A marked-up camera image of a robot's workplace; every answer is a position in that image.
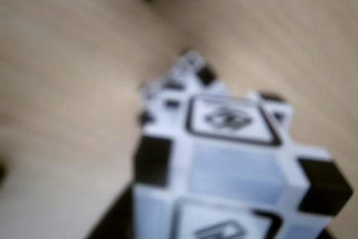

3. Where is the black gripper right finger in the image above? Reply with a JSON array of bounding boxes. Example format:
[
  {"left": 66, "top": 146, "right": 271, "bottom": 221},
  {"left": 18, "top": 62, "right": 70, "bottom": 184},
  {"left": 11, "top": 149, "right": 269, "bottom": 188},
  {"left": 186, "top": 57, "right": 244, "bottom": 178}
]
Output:
[{"left": 324, "top": 229, "right": 358, "bottom": 239}]

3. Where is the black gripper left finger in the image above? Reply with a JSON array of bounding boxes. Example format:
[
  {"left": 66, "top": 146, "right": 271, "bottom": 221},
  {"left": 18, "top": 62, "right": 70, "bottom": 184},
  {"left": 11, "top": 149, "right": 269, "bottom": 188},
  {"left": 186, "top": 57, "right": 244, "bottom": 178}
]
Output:
[{"left": 83, "top": 188, "right": 135, "bottom": 239}]

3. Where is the white cube zigzag diamond print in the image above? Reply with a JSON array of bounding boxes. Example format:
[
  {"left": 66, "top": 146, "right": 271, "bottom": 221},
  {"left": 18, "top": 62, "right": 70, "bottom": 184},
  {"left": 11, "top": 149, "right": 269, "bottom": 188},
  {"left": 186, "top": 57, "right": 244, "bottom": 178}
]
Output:
[{"left": 131, "top": 90, "right": 354, "bottom": 239}]

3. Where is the white cube overlapping squares print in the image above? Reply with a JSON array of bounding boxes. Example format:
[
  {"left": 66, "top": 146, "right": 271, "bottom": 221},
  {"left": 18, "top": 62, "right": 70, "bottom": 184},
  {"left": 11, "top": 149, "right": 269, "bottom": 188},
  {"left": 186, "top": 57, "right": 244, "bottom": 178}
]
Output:
[{"left": 136, "top": 49, "right": 234, "bottom": 139}]

